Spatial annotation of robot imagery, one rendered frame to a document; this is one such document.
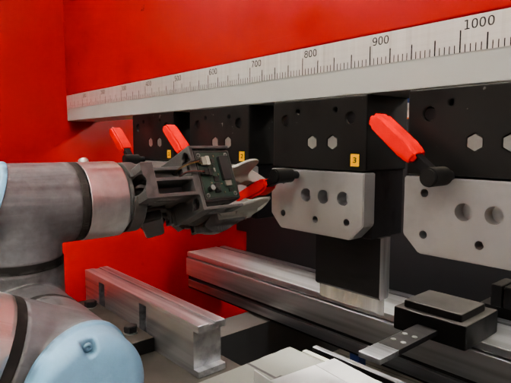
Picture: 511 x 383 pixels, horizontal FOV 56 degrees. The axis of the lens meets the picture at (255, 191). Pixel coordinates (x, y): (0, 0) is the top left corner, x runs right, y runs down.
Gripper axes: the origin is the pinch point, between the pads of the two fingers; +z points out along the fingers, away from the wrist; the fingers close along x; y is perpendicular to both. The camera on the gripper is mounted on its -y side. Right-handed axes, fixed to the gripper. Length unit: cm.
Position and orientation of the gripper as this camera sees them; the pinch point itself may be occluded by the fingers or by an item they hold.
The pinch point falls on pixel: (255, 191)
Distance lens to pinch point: 63.4
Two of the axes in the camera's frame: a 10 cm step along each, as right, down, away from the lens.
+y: 6.0, -3.3, -7.3
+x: -2.6, -9.4, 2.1
